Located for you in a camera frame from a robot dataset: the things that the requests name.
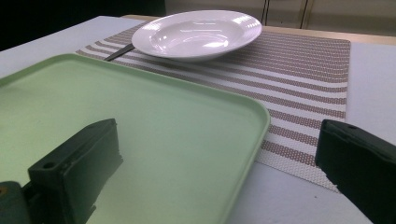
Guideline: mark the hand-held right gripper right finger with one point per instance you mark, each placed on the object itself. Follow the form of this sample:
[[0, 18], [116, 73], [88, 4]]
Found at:
[[361, 161]]

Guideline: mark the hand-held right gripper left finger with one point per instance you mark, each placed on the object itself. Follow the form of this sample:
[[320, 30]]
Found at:
[[74, 161]]

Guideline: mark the light green plastic tray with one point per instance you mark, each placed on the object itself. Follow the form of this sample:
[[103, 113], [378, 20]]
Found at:
[[162, 130]]

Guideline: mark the striped woven placemat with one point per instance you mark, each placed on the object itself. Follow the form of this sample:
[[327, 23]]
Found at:
[[295, 84]]

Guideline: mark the white deep plate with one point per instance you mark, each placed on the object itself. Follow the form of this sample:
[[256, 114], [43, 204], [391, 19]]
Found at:
[[199, 34]]

